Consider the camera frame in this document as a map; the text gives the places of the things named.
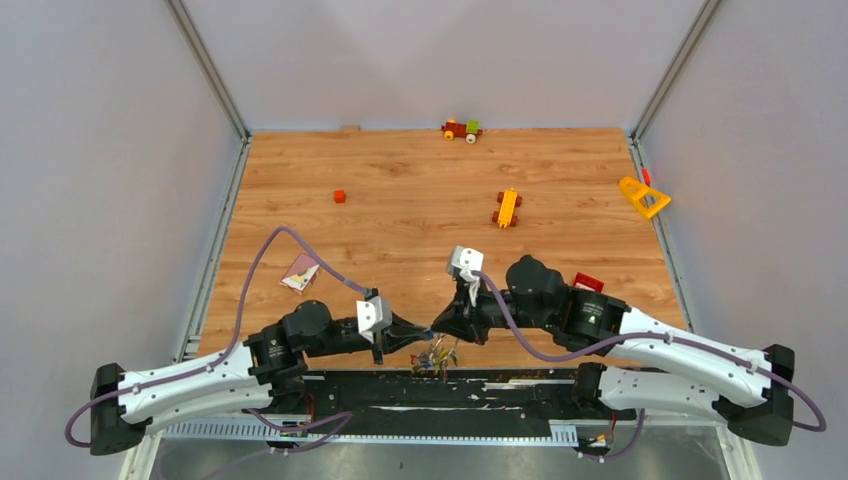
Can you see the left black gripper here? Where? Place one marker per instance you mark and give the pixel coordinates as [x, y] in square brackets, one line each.
[401, 333]

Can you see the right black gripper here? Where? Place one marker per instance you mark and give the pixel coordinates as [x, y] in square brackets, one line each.
[460, 319]

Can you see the keyring with colourful keys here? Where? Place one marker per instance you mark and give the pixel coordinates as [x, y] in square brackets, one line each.
[436, 360]

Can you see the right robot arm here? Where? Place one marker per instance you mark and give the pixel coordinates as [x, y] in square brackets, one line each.
[746, 389]

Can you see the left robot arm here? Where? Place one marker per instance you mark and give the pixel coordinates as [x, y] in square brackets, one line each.
[266, 367]

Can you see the pink card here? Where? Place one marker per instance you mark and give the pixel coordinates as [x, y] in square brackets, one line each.
[301, 273]

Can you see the red window toy block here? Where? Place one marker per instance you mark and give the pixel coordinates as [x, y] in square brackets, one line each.
[587, 282]

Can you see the yellow brown toy car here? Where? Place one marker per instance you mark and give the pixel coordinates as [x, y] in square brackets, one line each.
[505, 216]

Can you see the red green toy car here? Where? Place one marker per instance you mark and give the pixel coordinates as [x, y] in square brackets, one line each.
[470, 131]

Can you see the yellow triangular toy piece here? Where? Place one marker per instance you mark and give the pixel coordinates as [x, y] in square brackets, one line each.
[647, 201]

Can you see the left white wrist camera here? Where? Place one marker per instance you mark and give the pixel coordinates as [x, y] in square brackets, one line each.
[373, 315]

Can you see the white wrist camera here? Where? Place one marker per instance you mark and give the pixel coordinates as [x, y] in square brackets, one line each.
[373, 315]
[463, 266]

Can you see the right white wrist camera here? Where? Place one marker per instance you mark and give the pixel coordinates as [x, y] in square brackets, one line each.
[463, 266]

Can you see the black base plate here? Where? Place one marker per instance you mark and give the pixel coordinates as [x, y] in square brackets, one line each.
[471, 402]

